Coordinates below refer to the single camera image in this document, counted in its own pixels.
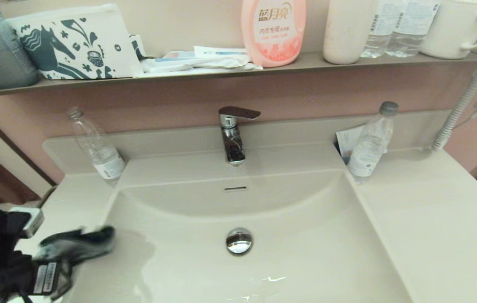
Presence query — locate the blue grey cleaning cloth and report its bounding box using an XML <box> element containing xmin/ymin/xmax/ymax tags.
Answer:
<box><xmin>34</xmin><ymin>226</ymin><xmax>116</xmax><ymax>297</ymax></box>

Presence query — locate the chrome sink faucet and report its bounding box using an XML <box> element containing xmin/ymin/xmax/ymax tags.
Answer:
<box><xmin>218</xmin><ymin>106</ymin><xmax>261</xmax><ymax>167</ymax></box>

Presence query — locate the white ceramic sink basin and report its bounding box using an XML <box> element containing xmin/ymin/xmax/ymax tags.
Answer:
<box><xmin>66</xmin><ymin>168</ymin><xmax>413</xmax><ymax>303</ymax></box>

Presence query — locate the clear uncapped plastic bottle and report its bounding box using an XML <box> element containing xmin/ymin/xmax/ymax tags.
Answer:
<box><xmin>67</xmin><ymin>106</ymin><xmax>126</xmax><ymax>188</ymax></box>

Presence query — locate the chrome drain stopper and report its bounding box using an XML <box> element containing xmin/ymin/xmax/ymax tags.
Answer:
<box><xmin>226</xmin><ymin>228</ymin><xmax>254</xmax><ymax>256</ymax></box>

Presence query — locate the small patterned pouch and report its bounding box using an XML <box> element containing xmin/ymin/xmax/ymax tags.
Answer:
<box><xmin>130</xmin><ymin>35</ymin><xmax>155</xmax><ymax>60</ymax></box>

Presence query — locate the blue white toiletry packet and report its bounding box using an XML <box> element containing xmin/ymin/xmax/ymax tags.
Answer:
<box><xmin>162</xmin><ymin>50</ymin><xmax>197</xmax><ymax>61</ymax></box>

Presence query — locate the white plastic toiletry packet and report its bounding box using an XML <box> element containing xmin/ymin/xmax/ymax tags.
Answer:
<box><xmin>140</xmin><ymin>56</ymin><xmax>264</xmax><ymax>76</ymax></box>

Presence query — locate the white horse print pouch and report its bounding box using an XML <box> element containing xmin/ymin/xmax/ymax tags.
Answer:
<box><xmin>6</xmin><ymin>4</ymin><xmax>144</xmax><ymax>80</ymax></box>

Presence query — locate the white toothbrush box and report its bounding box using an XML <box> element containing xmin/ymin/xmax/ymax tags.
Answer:
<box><xmin>194</xmin><ymin>46</ymin><xmax>249</xmax><ymax>58</ymax></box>

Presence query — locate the pink detergent bottle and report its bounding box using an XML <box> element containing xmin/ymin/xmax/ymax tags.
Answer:
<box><xmin>241</xmin><ymin>0</ymin><xmax>307</xmax><ymax>68</ymax></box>

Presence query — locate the white paper card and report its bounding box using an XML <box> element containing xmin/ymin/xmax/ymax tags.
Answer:
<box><xmin>335</xmin><ymin>125</ymin><xmax>367</xmax><ymax>164</ymax></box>

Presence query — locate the clear bottle grey cap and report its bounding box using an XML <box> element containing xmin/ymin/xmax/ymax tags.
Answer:
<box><xmin>347</xmin><ymin>101</ymin><xmax>400</xmax><ymax>183</ymax></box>

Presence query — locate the clear labelled water bottle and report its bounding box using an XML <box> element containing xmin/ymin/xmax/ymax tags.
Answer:
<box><xmin>385</xmin><ymin>0</ymin><xmax>440</xmax><ymax>58</ymax></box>
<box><xmin>360</xmin><ymin>0</ymin><xmax>407</xmax><ymax>58</ymax></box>

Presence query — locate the white ribbed mug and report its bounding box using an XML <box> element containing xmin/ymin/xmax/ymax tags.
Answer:
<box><xmin>420</xmin><ymin>0</ymin><xmax>477</xmax><ymax>59</ymax></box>

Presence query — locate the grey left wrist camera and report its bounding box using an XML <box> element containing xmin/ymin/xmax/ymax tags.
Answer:
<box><xmin>10</xmin><ymin>206</ymin><xmax>45</xmax><ymax>238</ymax></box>

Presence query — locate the brown wall shelf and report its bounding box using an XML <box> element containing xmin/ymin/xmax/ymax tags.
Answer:
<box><xmin>0</xmin><ymin>51</ymin><xmax>477</xmax><ymax>99</ymax></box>

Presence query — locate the white coiled cord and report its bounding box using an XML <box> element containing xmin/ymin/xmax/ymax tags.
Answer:
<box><xmin>431</xmin><ymin>72</ymin><xmax>477</xmax><ymax>151</ymax></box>

